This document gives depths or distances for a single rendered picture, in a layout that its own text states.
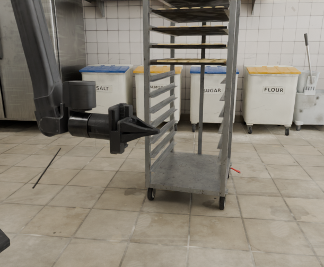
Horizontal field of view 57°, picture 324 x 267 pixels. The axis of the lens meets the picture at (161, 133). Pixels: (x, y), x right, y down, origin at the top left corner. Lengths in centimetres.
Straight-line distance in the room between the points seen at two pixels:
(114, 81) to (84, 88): 293
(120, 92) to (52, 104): 291
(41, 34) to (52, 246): 116
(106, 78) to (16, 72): 99
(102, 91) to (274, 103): 197
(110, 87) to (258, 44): 194
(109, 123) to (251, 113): 302
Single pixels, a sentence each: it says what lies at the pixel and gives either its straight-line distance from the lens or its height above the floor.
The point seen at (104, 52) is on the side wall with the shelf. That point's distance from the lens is 428.
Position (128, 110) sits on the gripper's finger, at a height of 81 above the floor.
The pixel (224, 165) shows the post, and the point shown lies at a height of 31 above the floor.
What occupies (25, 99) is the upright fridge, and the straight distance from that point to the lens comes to 376.
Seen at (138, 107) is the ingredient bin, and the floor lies 29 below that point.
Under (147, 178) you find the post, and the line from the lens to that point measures 185.
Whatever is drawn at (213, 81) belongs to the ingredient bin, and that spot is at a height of 60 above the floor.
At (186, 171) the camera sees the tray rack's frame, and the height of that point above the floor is 15.
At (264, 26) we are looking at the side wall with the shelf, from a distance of 417.
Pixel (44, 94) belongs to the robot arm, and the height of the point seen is 84.
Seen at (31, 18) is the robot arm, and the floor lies 100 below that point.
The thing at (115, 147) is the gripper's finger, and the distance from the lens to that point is 64.
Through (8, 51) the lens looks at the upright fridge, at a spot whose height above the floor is 93.
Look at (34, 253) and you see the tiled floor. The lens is 165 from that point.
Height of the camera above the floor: 93
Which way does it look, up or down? 15 degrees down
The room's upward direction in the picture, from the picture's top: straight up
